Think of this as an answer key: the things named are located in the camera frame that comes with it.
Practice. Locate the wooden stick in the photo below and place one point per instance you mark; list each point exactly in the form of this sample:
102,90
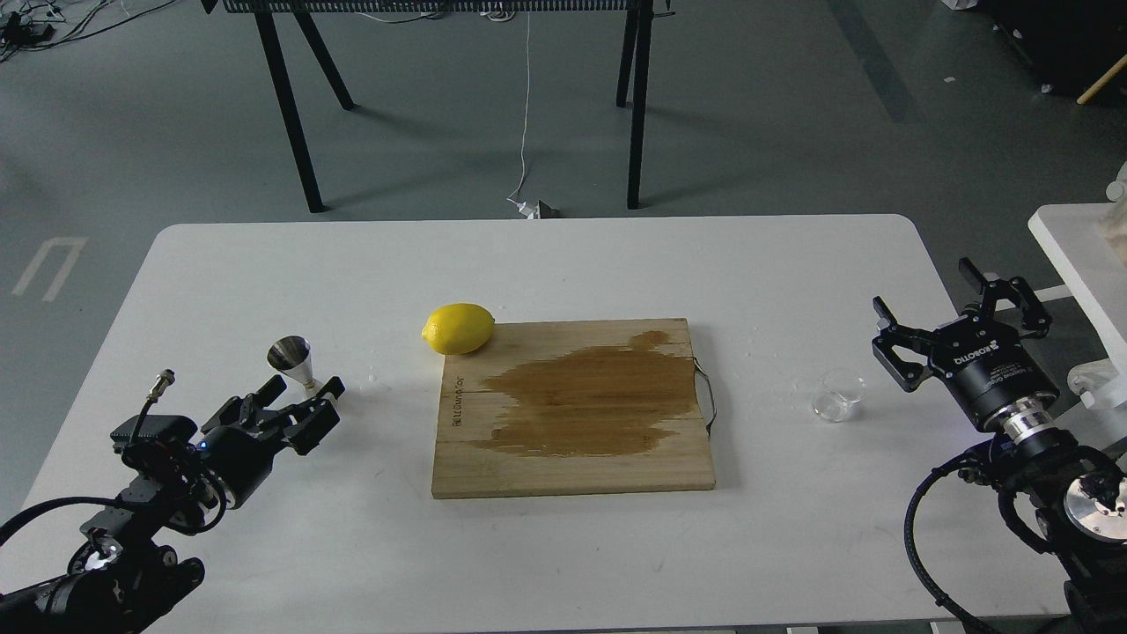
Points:
1099,84

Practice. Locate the white side table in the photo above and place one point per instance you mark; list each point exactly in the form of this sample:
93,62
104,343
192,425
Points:
1070,236

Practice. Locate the yellow lemon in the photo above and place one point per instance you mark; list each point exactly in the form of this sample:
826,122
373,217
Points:
457,329

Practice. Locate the wooden cutting board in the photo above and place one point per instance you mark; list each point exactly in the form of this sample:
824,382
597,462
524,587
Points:
572,408

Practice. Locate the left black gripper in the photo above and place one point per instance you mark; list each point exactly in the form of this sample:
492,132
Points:
241,440

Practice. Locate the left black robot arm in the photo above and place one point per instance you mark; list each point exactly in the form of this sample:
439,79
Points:
187,478

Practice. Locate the black frame background table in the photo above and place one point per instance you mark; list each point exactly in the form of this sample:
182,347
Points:
632,78

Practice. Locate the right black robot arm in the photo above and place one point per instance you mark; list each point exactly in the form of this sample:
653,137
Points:
1054,493

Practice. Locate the small clear glass cup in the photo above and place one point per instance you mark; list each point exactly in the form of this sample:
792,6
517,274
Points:
840,393

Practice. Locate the steel double jigger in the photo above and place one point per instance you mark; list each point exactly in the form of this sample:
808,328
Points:
292,356

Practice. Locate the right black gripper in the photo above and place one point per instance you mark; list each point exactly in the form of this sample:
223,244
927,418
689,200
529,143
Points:
982,363

